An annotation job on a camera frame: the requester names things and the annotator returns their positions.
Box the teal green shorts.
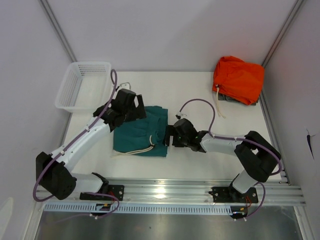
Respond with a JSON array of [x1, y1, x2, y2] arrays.
[[113, 106, 168, 158]]

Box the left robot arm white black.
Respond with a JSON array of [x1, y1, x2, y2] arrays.
[[35, 88, 147, 200]]

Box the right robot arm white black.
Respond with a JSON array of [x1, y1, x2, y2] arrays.
[[164, 118, 282, 202]]

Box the grey folded shorts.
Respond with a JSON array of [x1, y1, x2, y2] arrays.
[[215, 93, 247, 106]]

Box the orange folded shorts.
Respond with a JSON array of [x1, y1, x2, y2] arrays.
[[212, 56, 265, 106]]

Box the white plastic basket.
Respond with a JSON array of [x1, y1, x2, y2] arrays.
[[54, 61, 113, 113]]

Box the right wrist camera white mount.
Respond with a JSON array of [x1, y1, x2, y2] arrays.
[[175, 112, 186, 120]]

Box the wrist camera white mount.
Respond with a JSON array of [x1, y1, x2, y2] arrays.
[[116, 82, 132, 91], [175, 112, 186, 120]]

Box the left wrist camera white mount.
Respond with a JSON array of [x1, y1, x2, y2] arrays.
[[116, 82, 132, 91]]

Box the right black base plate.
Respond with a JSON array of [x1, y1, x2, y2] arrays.
[[208, 186, 259, 204]]

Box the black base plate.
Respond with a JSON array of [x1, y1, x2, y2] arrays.
[[208, 186, 259, 204], [79, 184, 125, 201]]

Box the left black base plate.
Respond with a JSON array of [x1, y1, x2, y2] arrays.
[[79, 184, 125, 201]]

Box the aluminium mounting rail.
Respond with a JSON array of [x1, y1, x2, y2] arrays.
[[33, 177, 307, 206]]

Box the white slotted cable duct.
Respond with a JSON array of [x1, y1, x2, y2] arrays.
[[43, 202, 232, 216]]

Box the left aluminium frame post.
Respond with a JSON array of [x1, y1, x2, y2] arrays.
[[38, 0, 78, 63]]

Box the aluminium frame post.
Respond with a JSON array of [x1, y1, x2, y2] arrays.
[[38, 0, 78, 63], [261, 0, 307, 68]]

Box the right aluminium frame post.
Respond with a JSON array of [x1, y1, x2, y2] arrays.
[[261, 0, 307, 68]]

